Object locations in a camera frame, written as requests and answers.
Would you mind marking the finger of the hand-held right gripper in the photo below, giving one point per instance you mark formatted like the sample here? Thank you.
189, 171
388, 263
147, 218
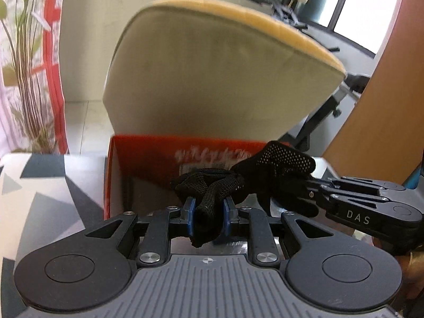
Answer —
331, 194
357, 183

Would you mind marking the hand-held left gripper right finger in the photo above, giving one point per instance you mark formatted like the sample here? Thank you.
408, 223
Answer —
228, 218

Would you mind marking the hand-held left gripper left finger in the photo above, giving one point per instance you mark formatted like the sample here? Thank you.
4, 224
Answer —
189, 218

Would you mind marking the black knit glove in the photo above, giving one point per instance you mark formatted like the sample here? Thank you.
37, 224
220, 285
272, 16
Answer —
205, 185

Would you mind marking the black dotted glove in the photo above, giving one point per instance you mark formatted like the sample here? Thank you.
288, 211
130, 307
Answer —
278, 162

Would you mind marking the red strawberry print cardboard box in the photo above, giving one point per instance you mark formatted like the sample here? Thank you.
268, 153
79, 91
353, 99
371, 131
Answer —
149, 159

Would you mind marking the person's right hand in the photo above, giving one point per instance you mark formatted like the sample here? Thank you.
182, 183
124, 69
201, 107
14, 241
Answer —
414, 278

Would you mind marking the exercise bike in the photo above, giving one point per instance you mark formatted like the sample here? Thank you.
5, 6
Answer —
331, 106

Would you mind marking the brown wooden panel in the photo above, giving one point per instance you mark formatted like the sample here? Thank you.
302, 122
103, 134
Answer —
391, 89

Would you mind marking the beige cushioned chair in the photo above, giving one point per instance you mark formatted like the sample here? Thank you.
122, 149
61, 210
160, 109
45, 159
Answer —
215, 73

